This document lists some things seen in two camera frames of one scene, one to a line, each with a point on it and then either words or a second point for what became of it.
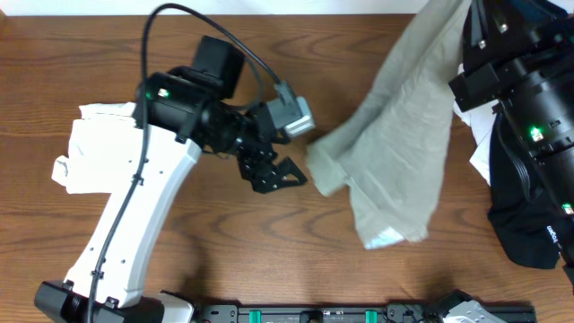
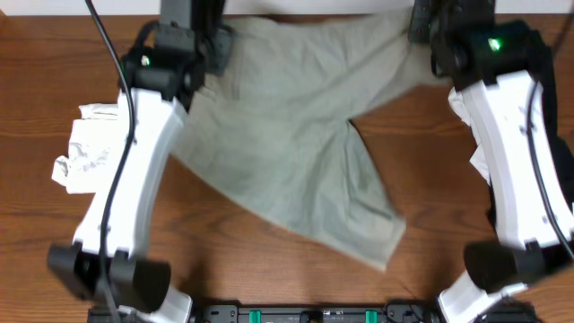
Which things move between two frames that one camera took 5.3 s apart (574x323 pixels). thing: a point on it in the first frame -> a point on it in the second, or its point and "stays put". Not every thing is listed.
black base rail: (403, 312) stays put
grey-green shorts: (389, 152) -> (274, 124)
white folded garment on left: (100, 148) stays put
